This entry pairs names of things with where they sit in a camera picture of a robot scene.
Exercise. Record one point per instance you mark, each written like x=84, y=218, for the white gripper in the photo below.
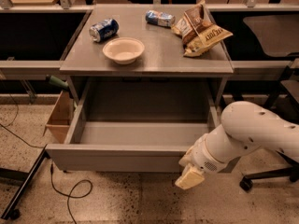
x=202, y=157

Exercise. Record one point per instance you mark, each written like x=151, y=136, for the grey top drawer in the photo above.
x=140, y=126

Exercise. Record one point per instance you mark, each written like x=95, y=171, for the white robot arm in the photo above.
x=245, y=127

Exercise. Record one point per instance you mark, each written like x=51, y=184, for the white bowl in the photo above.
x=123, y=50

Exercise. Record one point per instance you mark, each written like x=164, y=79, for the cardboard box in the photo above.
x=61, y=116

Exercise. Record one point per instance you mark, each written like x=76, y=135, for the brown yellow chip bag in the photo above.
x=198, y=34

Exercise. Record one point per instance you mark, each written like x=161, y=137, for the grey cabinet desk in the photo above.
x=77, y=83

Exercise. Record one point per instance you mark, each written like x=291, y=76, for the blue white crushed can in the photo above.
x=159, y=18

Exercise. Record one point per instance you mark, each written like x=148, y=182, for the black office chair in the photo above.
x=278, y=36

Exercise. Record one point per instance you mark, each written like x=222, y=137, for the blue soda can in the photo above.
x=103, y=30

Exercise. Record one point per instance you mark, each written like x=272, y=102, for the green handled tool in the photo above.
x=53, y=80

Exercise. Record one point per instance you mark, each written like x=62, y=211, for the black frame leg with caster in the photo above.
x=24, y=178

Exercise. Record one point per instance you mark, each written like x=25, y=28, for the grey rail frame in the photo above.
x=31, y=66

